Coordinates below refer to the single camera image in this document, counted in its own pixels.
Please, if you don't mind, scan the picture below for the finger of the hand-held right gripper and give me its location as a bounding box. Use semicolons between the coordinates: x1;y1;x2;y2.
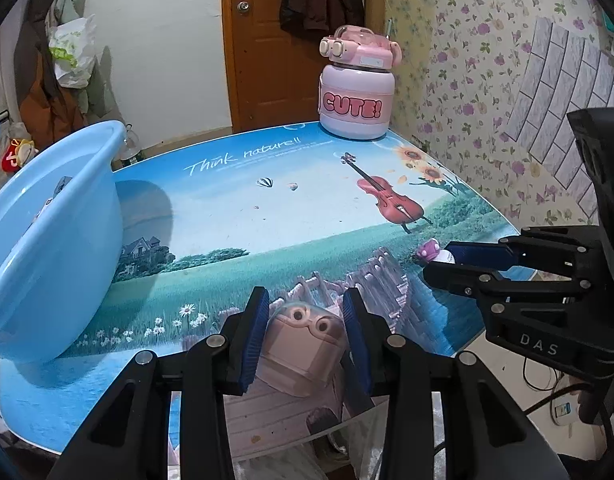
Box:
423;260;588;307
444;226;602;273

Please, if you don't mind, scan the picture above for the brown wooden door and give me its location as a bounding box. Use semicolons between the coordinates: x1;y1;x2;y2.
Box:
221;0;388;133

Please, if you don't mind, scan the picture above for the grey brick wall sticker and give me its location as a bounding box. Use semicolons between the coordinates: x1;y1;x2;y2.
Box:
502;16;614;226

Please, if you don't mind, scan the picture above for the clear plastic water bottle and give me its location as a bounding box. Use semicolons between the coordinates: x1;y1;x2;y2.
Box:
119;124;142;168

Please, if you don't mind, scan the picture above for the white power strip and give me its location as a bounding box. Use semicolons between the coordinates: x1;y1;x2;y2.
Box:
551;395;585;426

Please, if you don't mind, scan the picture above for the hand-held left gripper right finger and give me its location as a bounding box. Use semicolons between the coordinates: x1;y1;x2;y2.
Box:
342;287;570;480

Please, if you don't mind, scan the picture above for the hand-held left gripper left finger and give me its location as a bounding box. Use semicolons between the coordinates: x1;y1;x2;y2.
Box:
46;286;272;480

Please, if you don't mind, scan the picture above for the red yellow plush toy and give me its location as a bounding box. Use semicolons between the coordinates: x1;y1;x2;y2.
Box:
0;136;40;173

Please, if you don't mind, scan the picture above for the white green plastic bag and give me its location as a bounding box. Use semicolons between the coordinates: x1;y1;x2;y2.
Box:
48;14;98;90

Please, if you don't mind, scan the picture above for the black power cable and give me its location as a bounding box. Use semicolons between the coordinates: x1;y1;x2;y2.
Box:
522;355;588;396

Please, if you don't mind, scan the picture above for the small pink toy figure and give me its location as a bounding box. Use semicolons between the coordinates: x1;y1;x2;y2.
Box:
414;240;458;266

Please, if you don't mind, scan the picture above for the large pink water jug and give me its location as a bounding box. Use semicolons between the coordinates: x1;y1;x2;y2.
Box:
317;25;402;140

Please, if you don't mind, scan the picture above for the light blue plastic basin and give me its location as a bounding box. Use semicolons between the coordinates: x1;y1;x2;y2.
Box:
0;120;128;363

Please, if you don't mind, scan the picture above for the brown orange jacket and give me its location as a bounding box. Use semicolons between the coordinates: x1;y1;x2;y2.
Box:
13;0;88;146

